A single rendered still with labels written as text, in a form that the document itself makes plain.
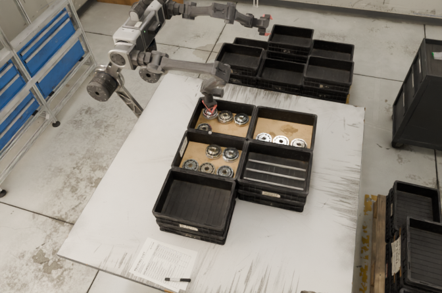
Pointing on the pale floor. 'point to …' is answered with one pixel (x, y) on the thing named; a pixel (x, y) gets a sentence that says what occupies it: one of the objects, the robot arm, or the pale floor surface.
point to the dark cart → (420, 101)
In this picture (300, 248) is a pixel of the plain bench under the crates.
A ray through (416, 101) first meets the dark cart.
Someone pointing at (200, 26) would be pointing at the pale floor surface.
